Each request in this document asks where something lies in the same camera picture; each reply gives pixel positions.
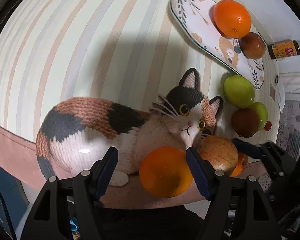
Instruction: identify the small red cherry tomato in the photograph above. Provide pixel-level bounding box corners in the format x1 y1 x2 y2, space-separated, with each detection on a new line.
263 121 272 131

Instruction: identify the brownish pomegranate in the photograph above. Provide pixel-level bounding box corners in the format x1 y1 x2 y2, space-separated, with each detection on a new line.
199 135 238 176

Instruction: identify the dark red apple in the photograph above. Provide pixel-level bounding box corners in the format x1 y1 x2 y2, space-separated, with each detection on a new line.
231 108 259 138

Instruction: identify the small green apple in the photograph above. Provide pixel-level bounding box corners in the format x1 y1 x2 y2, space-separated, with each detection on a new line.
250 102 268 131

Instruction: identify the large orange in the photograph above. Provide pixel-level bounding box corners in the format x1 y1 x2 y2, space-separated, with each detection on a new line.
139 146 193 198

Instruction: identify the dark red plum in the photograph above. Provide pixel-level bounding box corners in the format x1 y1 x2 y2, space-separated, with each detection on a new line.
239 33 266 60

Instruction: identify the small orange tangerine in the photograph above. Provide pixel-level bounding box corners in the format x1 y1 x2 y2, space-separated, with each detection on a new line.
231 152 248 177

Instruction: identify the white paper tissue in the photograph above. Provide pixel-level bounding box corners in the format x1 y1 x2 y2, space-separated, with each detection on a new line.
275 77 286 113

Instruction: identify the soy sauce bottle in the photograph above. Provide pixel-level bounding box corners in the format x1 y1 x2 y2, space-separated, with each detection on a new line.
267 40 300 60

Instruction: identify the striped cat tablecloth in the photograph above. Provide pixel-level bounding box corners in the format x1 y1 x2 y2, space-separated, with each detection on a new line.
0 0 281 209

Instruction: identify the oval floral ceramic plate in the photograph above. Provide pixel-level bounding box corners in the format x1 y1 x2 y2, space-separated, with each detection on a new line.
170 0 264 89

